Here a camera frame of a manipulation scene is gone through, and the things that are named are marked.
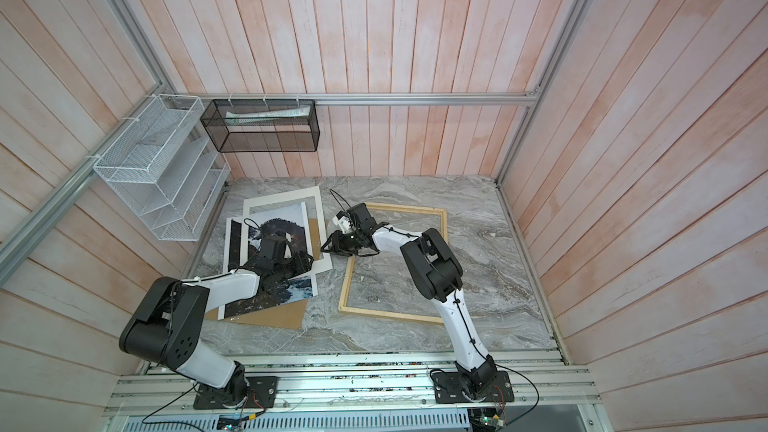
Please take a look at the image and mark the white photo mat board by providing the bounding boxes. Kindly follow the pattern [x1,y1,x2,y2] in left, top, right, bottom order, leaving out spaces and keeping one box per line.
[240,186,332,277]

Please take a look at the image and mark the light wooden picture frame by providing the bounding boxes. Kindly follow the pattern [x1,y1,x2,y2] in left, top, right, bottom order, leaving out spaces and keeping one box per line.
[338,202,448,325]

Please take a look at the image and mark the waterfall landscape photo print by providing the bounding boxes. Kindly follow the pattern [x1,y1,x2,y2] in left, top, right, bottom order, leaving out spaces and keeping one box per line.
[246,204,313,272]

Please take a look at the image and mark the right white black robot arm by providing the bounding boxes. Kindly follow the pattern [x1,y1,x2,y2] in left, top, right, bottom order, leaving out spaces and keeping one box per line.
[322,224,498,401]

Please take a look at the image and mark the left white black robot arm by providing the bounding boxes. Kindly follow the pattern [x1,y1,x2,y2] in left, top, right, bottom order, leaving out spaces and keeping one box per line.
[119,251,314,408]

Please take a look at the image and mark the dark photo with white border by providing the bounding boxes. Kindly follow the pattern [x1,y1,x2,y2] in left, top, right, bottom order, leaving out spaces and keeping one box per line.
[216,218,317,320]

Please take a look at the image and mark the brown cardboard backing board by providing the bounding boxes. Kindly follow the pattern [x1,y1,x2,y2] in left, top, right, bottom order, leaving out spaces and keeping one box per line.
[205,218,322,331]

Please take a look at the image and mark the aluminium slotted base rails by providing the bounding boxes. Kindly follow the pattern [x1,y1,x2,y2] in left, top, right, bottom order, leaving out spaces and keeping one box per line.
[103,349,601,420]

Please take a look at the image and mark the paper sheet inside black basket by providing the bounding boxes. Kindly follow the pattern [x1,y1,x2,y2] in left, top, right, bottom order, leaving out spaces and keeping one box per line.
[224,106,312,132]

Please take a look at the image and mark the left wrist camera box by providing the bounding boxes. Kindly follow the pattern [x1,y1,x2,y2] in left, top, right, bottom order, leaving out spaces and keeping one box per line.
[257,235,290,261]

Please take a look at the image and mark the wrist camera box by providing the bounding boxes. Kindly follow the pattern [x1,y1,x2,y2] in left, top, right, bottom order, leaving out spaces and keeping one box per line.
[347,203,378,231]
[257,235,290,261]

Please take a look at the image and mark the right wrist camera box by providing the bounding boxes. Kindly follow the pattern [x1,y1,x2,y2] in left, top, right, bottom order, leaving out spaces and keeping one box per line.
[347,203,378,231]

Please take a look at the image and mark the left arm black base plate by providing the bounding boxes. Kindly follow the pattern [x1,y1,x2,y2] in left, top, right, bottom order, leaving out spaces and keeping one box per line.
[193,375,279,410]

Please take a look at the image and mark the black wire mesh basket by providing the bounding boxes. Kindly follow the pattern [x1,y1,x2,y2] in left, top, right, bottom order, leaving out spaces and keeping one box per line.
[201,98,321,153]

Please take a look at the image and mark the white wire mesh shelf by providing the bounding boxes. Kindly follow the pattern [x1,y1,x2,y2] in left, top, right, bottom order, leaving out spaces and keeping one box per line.
[94,94,230,242]

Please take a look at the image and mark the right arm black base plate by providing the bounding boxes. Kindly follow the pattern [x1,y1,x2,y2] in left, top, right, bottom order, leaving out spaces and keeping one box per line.
[429,369,514,404]

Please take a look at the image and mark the aluminium wall rail frame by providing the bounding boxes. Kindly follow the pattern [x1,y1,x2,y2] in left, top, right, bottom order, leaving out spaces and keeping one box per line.
[1,0,577,344]

